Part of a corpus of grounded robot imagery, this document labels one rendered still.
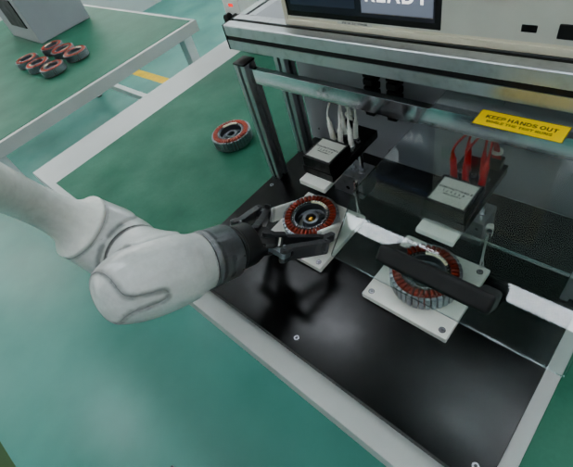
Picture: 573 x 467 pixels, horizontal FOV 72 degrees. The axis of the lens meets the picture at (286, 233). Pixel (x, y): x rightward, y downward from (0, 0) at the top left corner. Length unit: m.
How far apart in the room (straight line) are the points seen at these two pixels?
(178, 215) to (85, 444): 1.04
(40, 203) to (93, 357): 1.38
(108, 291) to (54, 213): 0.15
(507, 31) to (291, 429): 1.25
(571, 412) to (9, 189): 0.75
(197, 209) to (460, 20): 0.68
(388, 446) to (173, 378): 1.16
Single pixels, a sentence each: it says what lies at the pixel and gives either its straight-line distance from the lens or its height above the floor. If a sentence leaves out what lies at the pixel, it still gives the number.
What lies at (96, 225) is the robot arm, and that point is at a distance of 0.63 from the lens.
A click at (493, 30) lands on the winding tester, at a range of 0.56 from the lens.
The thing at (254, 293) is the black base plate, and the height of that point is 0.77.
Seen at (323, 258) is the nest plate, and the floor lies 0.78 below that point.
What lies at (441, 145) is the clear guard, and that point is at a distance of 0.49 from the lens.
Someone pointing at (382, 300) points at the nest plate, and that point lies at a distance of 0.69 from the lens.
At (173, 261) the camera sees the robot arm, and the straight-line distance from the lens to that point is 0.54.
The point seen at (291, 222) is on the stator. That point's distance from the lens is 0.77.
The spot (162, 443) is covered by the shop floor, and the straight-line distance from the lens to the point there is 1.61.
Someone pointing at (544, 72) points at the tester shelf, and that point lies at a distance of 0.53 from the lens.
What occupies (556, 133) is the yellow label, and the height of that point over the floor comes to 1.07.
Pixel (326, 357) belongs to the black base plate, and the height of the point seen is 0.77.
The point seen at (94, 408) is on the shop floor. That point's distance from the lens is 1.82.
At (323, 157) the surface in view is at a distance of 0.73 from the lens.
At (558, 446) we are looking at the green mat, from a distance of 0.67.
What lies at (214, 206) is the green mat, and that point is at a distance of 0.98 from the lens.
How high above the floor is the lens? 1.37
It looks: 47 degrees down
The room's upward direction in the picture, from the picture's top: 20 degrees counter-clockwise
